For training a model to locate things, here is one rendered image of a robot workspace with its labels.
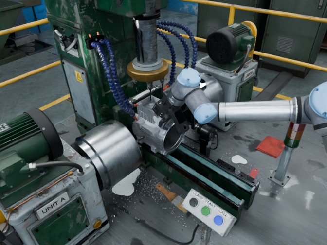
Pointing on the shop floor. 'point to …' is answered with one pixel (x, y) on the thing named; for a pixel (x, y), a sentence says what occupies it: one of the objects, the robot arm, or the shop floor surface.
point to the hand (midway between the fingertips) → (161, 128)
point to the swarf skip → (8, 22)
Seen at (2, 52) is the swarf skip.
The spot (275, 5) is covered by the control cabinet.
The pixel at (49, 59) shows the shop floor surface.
